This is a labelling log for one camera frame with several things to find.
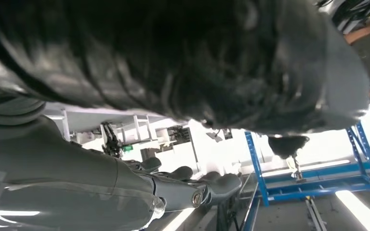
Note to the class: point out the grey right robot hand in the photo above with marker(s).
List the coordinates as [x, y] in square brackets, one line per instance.
[60, 178]

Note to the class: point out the blue metal shelf rack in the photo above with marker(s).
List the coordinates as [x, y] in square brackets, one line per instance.
[256, 165]

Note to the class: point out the white frame structure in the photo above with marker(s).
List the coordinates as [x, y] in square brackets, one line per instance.
[76, 121]

